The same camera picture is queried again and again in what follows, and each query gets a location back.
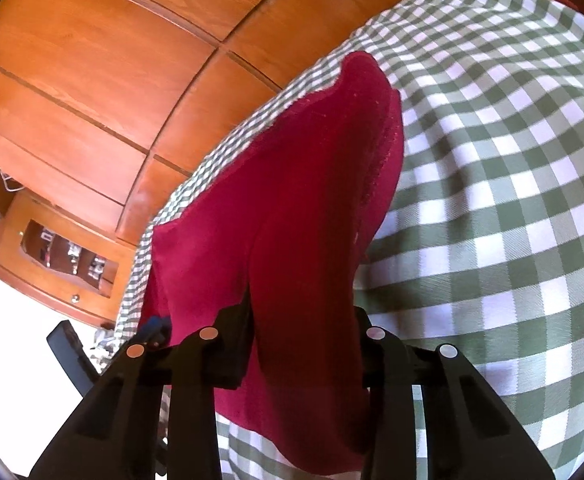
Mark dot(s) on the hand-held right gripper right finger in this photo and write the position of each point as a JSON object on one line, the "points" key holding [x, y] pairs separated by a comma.
{"points": [[387, 385]]}

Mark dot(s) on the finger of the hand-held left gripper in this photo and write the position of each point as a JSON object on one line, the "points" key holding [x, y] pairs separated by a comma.
{"points": [[155, 327]]}

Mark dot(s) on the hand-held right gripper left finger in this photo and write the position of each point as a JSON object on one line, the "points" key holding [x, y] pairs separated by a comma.
{"points": [[231, 350]]}

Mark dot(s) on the dark red garment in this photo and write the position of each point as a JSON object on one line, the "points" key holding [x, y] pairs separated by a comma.
{"points": [[297, 210]]}

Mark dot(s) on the wooden nightstand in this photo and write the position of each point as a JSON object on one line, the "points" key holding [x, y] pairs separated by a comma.
{"points": [[11, 260]]}

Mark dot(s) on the green white checked bed sheet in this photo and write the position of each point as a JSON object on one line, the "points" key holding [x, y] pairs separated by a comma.
{"points": [[497, 185]]}

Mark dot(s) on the wooden wardrobe with panels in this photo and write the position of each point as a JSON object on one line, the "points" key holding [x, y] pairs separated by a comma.
{"points": [[96, 60]]}

